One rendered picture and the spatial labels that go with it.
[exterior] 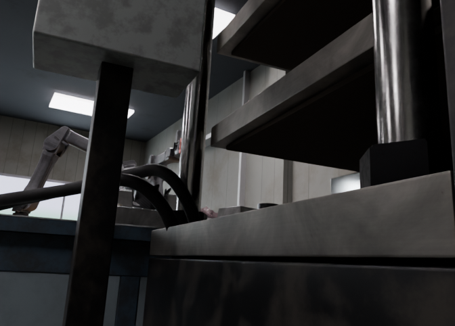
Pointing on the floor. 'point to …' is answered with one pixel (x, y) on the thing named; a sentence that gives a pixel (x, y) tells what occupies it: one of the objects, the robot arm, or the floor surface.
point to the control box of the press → (113, 96)
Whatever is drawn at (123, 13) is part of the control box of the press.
